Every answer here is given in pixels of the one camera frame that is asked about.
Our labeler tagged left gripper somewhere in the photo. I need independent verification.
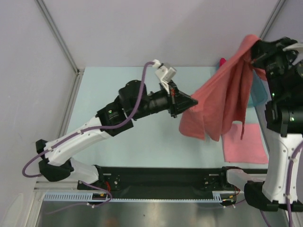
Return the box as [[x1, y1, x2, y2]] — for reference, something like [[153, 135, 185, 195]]
[[131, 81, 197, 121]]

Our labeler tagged white cable duct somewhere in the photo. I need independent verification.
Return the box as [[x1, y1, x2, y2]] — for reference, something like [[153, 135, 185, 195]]
[[43, 192, 236, 204]]

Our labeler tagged aluminium post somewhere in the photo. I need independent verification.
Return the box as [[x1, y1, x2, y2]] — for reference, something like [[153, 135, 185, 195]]
[[259, 0, 287, 39], [35, 0, 80, 75]]

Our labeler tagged teal plastic bin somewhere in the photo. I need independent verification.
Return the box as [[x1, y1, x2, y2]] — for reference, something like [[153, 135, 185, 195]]
[[247, 71, 267, 108]]

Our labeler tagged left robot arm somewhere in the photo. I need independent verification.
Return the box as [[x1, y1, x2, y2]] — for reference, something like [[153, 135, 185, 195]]
[[36, 80, 198, 189]]

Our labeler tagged left aluminium post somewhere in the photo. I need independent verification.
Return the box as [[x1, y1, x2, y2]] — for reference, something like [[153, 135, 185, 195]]
[[35, 0, 80, 75]]

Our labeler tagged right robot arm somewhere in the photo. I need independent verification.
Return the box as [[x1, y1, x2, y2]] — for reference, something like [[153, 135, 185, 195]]
[[218, 37, 303, 212]]

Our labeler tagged salmon t shirt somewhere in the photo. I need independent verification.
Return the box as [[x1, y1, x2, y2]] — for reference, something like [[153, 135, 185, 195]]
[[179, 35, 266, 141]]

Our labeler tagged folded pink t shirt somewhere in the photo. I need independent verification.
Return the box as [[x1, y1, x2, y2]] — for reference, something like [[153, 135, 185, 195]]
[[222, 123, 268, 164]]

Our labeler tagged right aluminium post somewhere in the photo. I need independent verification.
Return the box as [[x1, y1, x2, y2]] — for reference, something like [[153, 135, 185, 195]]
[[259, 0, 287, 39]]

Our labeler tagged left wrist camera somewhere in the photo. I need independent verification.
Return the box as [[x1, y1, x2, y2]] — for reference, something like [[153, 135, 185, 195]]
[[152, 59, 177, 83]]

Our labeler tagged crimson t shirt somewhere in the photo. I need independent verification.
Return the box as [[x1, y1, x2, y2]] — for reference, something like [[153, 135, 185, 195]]
[[219, 58, 226, 68]]

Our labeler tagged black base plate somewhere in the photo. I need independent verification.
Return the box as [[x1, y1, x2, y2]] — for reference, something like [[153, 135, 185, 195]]
[[77, 166, 244, 199]]

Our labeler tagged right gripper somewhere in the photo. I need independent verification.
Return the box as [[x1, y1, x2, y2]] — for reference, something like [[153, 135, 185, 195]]
[[250, 35, 302, 96]]

